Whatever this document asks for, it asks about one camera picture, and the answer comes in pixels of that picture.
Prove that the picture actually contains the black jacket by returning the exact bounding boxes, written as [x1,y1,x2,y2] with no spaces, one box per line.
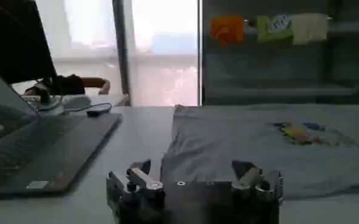
[41,74,86,96]

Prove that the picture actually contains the black adapter with cable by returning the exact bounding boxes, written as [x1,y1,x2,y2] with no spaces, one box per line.
[63,102,113,118]

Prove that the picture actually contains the black monitor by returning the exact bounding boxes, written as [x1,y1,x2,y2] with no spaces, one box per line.
[0,0,59,85]

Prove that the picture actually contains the dark grey open laptop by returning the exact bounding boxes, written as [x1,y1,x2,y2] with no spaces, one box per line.
[0,63,123,197]

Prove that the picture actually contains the small white desk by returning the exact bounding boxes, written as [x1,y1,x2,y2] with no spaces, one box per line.
[20,93,130,116]

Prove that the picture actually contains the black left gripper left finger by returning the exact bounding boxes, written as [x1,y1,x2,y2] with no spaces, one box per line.
[107,159,165,201]

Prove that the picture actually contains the grey window frame post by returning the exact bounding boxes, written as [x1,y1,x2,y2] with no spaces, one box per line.
[112,0,132,107]

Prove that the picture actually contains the grey printed t-shirt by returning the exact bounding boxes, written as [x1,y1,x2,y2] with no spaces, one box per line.
[160,104,359,199]

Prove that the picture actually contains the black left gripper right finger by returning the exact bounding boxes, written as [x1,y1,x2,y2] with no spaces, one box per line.
[231,160,283,202]

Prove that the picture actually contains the grey metal shelf rack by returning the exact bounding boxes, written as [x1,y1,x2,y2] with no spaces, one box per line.
[201,0,359,106]

